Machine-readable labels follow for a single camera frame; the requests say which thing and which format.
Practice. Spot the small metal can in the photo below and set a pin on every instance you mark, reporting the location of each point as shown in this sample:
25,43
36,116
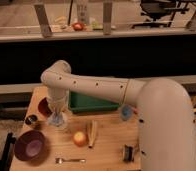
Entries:
31,121

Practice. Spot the purple bowl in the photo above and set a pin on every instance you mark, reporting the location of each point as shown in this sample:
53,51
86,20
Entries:
29,145

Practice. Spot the blue small cup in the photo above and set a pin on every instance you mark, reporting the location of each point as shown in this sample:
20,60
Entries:
126,112

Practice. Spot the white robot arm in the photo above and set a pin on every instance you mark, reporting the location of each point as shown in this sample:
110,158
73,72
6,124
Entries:
167,128

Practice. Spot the black chair at left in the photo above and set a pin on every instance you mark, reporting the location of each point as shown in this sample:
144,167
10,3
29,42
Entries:
10,140

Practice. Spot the apple on table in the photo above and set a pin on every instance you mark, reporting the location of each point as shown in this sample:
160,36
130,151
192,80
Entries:
80,139

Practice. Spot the orange carrot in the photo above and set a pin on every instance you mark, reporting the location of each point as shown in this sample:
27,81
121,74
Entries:
135,110

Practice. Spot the green plastic tray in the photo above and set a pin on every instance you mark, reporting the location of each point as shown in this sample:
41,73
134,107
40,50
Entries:
79,103

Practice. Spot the white paper cup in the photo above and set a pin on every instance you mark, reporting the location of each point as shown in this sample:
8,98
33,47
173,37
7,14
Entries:
65,125

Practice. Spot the red apple in background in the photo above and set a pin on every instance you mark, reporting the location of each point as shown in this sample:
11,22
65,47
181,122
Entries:
78,26

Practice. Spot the silver fork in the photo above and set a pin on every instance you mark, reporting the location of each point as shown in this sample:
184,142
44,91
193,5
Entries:
62,160

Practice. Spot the black office chair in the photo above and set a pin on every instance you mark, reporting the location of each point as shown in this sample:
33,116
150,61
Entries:
161,12

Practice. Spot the light blue towel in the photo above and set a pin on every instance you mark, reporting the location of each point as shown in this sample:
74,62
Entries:
55,119

